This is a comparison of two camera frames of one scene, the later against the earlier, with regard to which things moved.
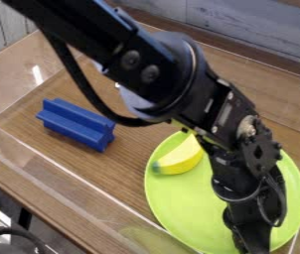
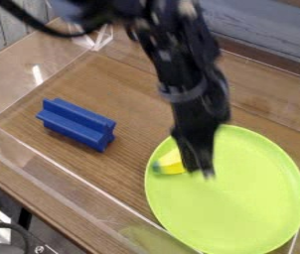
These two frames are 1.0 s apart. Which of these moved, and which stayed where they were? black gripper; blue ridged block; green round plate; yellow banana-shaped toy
Moved: black gripper
Stayed: green round plate; blue ridged block; yellow banana-shaped toy
